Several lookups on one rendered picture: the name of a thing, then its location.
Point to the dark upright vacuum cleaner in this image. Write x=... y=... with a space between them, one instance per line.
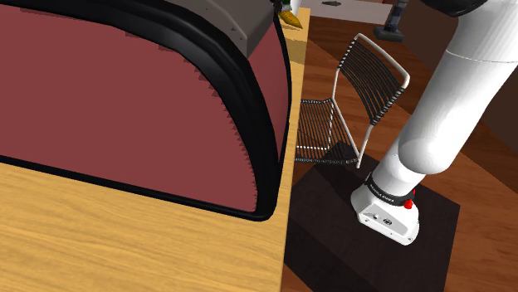
x=391 y=25

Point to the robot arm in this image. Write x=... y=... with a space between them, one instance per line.
x=449 y=113

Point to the dark robot stand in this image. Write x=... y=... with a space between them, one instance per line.
x=323 y=226

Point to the yellow and green figure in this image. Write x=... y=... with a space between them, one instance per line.
x=290 y=17

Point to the white rug with dark mark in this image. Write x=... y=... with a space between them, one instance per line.
x=348 y=10

